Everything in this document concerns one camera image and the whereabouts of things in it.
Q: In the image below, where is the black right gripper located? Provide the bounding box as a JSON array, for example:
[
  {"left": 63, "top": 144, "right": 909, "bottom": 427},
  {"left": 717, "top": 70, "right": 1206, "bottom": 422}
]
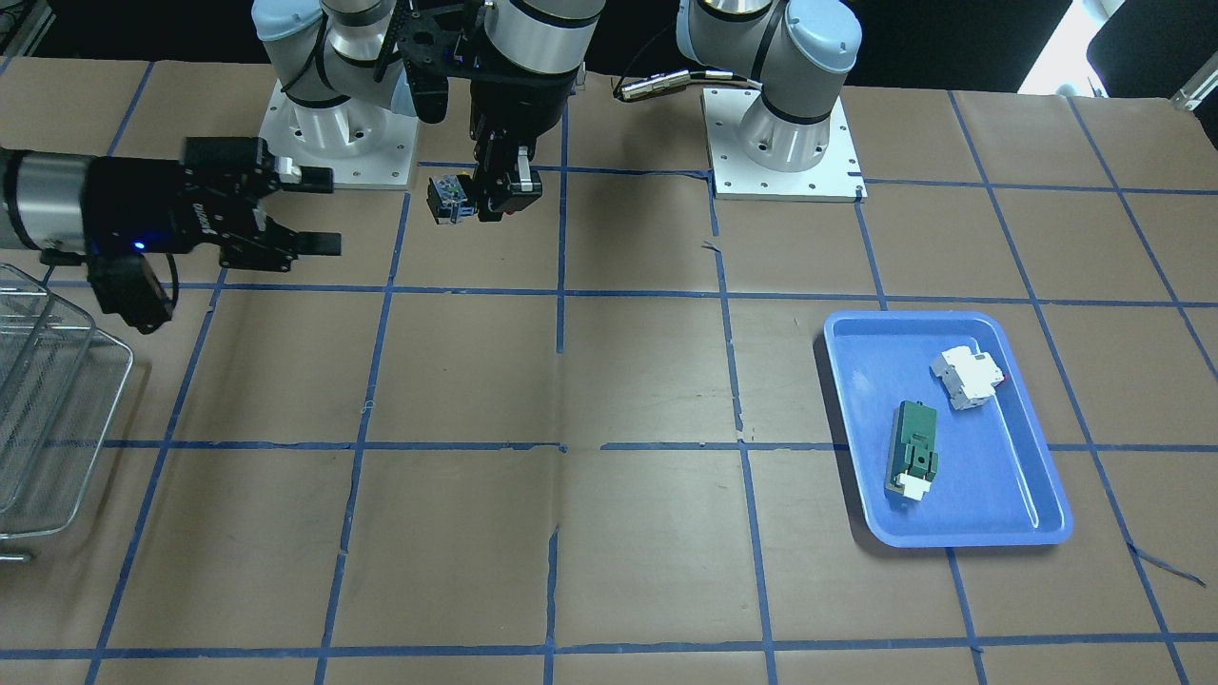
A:
[{"left": 86, "top": 137, "right": 343, "bottom": 272}]

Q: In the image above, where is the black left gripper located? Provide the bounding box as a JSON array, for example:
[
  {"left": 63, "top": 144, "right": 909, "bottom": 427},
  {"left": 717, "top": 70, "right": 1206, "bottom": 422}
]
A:
[{"left": 470, "top": 76, "right": 576, "bottom": 222}]

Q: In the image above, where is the red emergency stop button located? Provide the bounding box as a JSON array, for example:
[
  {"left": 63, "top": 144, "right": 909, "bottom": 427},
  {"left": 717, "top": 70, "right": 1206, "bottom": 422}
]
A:
[{"left": 426, "top": 174, "right": 514, "bottom": 225}]

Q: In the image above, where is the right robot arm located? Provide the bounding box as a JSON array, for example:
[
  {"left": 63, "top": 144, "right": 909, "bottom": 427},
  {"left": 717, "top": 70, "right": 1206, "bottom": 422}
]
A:
[{"left": 2, "top": 137, "right": 341, "bottom": 272}]

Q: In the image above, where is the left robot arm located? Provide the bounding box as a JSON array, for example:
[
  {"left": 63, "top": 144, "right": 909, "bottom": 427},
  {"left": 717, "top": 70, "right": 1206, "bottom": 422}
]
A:
[{"left": 313, "top": 1, "right": 864, "bottom": 223}]

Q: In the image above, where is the white circuit breaker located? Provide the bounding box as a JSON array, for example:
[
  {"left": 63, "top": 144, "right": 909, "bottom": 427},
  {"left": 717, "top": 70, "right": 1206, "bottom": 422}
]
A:
[{"left": 931, "top": 345, "right": 1009, "bottom": 411}]

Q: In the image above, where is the blue plastic tray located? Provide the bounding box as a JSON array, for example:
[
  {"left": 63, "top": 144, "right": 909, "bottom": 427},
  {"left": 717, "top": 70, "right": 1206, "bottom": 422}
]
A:
[{"left": 823, "top": 310, "right": 1074, "bottom": 548}]

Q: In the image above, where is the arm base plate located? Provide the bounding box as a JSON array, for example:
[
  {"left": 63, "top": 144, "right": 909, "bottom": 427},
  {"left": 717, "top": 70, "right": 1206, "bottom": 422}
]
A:
[
  {"left": 258, "top": 83, "right": 421, "bottom": 190},
  {"left": 702, "top": 89, "right": 868, "bottom": 204}
]

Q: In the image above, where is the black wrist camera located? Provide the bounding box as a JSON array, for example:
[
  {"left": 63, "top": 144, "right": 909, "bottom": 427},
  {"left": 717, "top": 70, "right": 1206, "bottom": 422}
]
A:
[{"left": 393, "top": 1, "right": 490, "bottom": 123}]

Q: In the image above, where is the wire mesh shelf rack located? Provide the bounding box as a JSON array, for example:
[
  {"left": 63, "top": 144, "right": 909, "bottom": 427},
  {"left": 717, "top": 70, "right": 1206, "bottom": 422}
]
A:
[{"left": 1, "top": 264, "right": 134, "bottom": 566}]

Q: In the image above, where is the green electrical switch module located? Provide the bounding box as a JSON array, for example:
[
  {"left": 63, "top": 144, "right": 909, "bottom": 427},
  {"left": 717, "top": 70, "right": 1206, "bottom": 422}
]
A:
[{"left": 885, "top": 400, "right": 939, "bottom": 502}]

